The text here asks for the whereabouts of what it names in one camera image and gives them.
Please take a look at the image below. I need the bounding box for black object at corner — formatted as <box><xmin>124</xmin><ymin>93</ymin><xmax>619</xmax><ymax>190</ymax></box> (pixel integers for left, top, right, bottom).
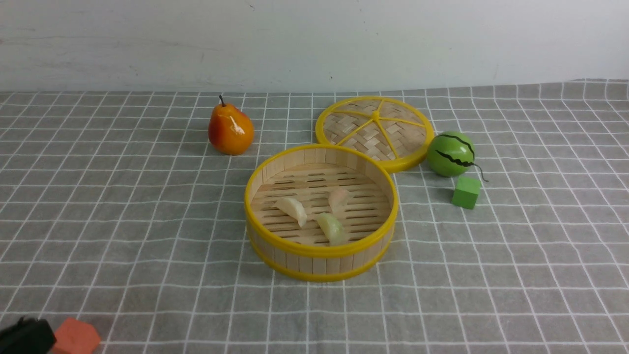
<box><xmin>0</xmin><ymin>317</ymin><xmax>57</xmax><ymax>354</ymax></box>

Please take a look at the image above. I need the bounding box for orange red toy pear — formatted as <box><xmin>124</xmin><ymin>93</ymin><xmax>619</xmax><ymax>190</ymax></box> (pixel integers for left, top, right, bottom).
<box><xmin>207</xmin><ymin>95</ymin><xmax>255</xmax><ymax>155</ymax></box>

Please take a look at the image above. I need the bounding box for green toy watermelon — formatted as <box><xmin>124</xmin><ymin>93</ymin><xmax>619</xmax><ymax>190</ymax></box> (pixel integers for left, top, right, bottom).
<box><xmin>427</xmin><ymin>131</ymin><xmax>488</xmax><ymax>183</ymax></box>

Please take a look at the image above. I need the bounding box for yellow rimmed bamboo steamer tray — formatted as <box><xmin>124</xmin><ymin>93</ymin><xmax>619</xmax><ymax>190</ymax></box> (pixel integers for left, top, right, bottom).
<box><xmin>243</xmin><ymin>144</ymin><xmax>399</xmax><ymax>282</ymax></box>

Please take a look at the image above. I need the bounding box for pink tinted dumpling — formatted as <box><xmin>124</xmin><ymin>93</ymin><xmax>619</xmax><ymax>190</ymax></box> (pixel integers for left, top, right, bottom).
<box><xmin>328</xmin><ymin>187</ymin><xmax>351</xmax><ymax>214</ymax></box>

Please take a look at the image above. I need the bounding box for white dumpling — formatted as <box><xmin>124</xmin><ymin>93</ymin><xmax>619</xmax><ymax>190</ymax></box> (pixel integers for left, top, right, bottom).
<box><xmin>274</xmin><ymin>197</ymin><xmax>308</xmax><ymax>229</ymax></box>

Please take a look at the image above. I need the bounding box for grey checked tablecloth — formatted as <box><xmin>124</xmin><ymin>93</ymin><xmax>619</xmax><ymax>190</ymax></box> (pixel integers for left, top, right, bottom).
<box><xmin>0</xmin><ymin>79</ymin><xmax>629</xmax><ymax>354</ymax></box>

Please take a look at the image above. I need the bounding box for green foam cube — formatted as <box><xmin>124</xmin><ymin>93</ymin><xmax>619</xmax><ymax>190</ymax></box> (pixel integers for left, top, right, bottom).
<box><xmin>451</xmin><ymin>176</ymin><xmax>482</xmax><ymax>210</ymax></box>

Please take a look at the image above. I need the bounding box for orange red foam block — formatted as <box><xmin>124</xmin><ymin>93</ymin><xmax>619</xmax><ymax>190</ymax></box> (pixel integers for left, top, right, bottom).
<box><xmin>52</xmin><ymin>318</ymin><xmax>101</xmax><ymax>354</ymax></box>

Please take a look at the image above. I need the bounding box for pale green dumpling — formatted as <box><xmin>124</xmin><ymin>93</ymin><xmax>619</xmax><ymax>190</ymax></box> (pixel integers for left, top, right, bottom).
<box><xmin>316</xmin><ymin>213</ymin><xmax>349</xmax><ymax>247</ymax></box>

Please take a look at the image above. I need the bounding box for yellow rimmed woven steamer lid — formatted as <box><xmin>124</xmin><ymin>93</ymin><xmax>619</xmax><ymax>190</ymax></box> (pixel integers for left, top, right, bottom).
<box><xmin>314</xmin><ymin>96</ymin><xmax>435</xmax><ymax>173</ymax></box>

